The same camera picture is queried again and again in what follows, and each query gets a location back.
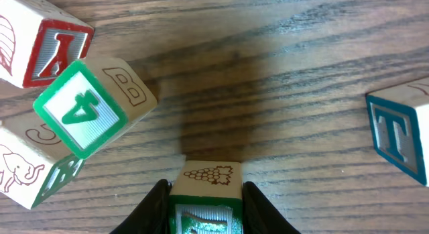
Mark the green 7 wooden block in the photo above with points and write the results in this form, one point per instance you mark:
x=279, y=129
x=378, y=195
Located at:
x=207, y=198

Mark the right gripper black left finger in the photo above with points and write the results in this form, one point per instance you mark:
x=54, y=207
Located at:
x=151, y=215

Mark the green 4 wooden block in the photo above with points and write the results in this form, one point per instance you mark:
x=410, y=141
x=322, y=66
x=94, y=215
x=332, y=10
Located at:
x=94, y=102

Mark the wooden block red K side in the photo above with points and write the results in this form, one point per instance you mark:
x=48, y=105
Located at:
x=38, y=41

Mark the wooden block blue T side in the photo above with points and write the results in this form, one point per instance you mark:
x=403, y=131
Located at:
x=398, y=117

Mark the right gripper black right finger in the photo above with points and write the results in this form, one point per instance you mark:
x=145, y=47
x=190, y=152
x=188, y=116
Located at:
x=260, y=216

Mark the wooden elephant block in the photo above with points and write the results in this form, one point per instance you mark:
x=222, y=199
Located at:
x=35, y=163

